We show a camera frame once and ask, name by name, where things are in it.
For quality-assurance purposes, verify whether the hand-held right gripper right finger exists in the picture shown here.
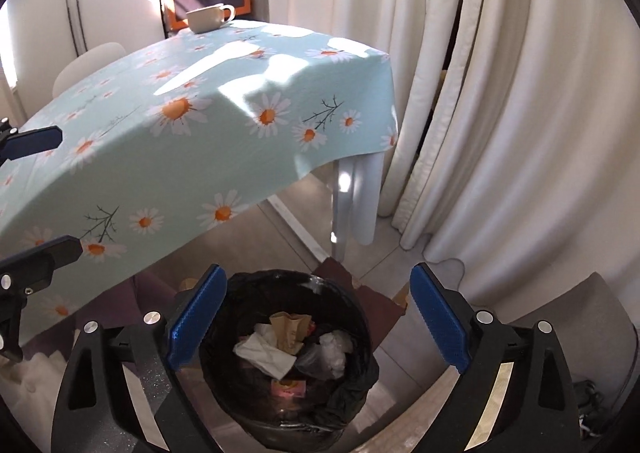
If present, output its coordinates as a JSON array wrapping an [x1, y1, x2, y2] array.
[[409, 262, 593, 453]]

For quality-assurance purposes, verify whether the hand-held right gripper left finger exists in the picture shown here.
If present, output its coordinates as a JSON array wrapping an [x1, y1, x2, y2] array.
[[50, 263, 228, 453]]

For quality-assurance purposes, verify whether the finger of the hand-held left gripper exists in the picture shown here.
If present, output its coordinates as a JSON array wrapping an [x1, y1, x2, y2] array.
[[0, 117, 64, 166], [0, 234, 84, 363]]

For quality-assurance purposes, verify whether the white tissue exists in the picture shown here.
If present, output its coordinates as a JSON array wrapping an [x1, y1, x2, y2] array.
[[233, 324, 297, 379]]

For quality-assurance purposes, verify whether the crushed brown paper cup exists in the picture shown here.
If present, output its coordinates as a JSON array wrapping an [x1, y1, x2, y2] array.
[[270, 311, 313, 354]]

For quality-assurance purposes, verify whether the trash bin with black bag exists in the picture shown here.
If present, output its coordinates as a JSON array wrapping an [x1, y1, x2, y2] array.
[[199, 270, 381, 445]]

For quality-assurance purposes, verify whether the clear plastic bag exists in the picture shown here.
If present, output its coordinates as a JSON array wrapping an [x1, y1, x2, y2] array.
[[296, 330, 353, 379]]

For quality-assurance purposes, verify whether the pink tissue packet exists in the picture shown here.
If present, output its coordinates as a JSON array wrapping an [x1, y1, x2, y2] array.
[[271, 378, 307, 399]]

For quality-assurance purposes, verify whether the white chair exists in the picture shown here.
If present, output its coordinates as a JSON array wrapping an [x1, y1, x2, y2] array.
[[52, 42, 128, 96]]

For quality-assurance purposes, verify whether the white table leg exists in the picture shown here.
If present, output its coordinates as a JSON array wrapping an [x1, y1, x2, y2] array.
[[330, 153, 386, 261]]

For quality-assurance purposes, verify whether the grey upholstered seat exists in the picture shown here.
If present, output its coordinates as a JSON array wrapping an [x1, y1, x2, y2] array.
[[510, 272, 636, 384]]

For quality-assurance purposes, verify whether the daisy print blue tablecloth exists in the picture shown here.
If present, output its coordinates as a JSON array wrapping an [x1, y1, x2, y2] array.
[[0, 19, 400, 334]]

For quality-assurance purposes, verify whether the white mug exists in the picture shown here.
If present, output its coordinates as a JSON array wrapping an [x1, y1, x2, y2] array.
[[186, 3, 236, 34]]

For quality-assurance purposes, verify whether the cream curtain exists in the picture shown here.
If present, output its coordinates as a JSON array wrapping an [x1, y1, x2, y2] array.
[[250, 0, 640, 329]]

